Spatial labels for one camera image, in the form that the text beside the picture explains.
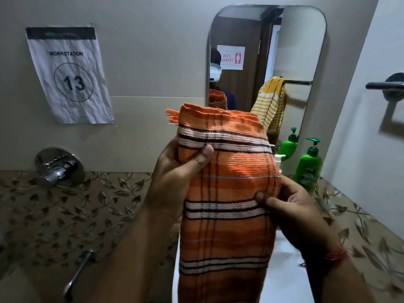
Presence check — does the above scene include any white wash basin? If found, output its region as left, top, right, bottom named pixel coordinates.
left=171, top=229, right=316, bottom=303

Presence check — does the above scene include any chrome health faucet handle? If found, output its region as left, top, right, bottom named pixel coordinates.
left=62, top=249, right=97, bottom=303

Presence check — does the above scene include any green pump bottle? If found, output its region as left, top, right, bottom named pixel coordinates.
left=292, top=137, right=324, bottom=194

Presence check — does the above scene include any chrome wall valve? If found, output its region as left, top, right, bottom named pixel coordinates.
left=34, top=147, right=86, bottom=189

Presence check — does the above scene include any person's right forearm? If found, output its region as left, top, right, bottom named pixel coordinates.
left=304, top=251, right=377, bottom=303

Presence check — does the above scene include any orange plaid towel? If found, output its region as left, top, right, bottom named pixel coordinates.
left=165, top=102, right=283, bottom=303

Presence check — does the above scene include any white crumpled paper sign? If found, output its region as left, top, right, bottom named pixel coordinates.
left=25, top=26, right=115, bottom=125

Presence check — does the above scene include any black towel bar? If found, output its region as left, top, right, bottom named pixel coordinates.
left=365, top=72, right=404, bottom=103

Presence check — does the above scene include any person's left hand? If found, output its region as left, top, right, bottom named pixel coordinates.
left=143, top=138, right=215, bottom=219

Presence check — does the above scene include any rounded wall mirror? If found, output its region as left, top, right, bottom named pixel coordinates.
left=206, top=4, right=327, bottom=162

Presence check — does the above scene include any person's left forearm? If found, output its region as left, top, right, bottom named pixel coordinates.
left=85, top=207, right=184, bottom=303

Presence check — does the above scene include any person's right hand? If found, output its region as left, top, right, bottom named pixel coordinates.
left=255, top=174, right=341, bottom=255

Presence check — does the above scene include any blue white pump bottle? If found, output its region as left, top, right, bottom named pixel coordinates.
left=273, top=153, right=287, bottom=175

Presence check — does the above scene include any red thread bracelet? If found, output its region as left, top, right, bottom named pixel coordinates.
left=298, top=245, right=348, bottom=269

